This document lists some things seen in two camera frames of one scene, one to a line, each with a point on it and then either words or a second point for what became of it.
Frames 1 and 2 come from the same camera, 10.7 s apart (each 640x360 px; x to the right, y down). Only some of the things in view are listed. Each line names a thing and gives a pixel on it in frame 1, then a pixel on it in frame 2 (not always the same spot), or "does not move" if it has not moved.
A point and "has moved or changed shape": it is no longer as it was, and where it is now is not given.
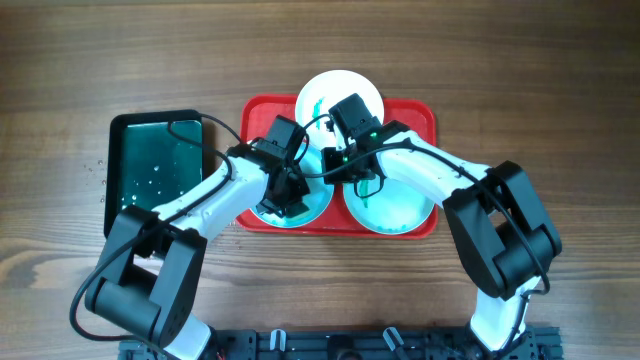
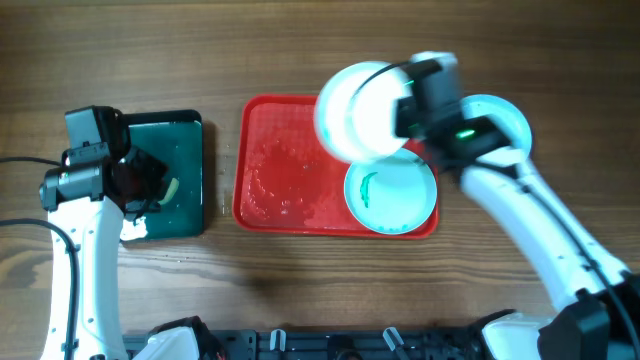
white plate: x=326 y=90 has moved or changed shape
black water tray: x=152 y=154 does not move
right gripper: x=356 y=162 → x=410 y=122
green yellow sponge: x=296 y=208 → x=171 y=191
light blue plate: x=318 y=199 → x=510 y=119
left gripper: x=300 y=184 → x=156 y=171
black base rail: x=356 y=343 does not move
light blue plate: x=392 y=209 does not move
